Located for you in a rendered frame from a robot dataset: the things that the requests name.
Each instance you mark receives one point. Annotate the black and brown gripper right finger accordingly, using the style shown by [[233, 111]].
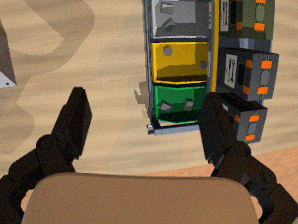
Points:
[[220, 146]]

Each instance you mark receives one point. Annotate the grey metal rack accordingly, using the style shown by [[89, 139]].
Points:
[[256, 44]]

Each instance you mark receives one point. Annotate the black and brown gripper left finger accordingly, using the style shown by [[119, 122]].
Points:
[[66, 141]]

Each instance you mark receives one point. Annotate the grey open bin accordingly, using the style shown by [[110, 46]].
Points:
[[190, 16]]

